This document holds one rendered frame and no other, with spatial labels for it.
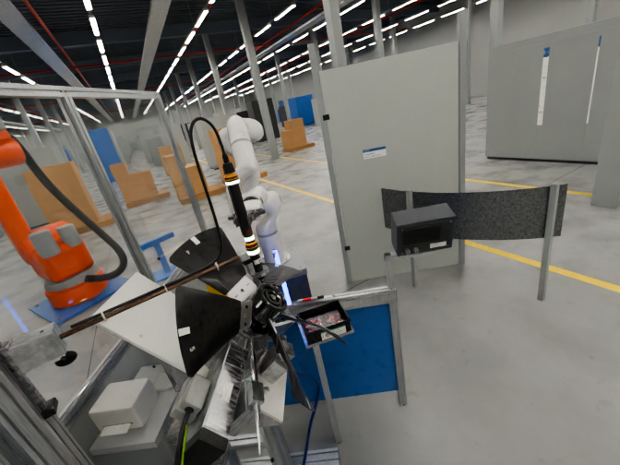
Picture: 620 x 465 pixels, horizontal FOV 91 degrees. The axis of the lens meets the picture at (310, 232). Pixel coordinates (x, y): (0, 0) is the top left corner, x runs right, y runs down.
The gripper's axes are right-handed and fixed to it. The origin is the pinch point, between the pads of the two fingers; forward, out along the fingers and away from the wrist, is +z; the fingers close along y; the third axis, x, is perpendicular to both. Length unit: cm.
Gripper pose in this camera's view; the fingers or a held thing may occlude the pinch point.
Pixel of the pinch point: (243, 220)
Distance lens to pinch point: 105.9
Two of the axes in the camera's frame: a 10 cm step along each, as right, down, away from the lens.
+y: -9.8, 1.8, 0.7
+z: 0.0, 3.8, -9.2
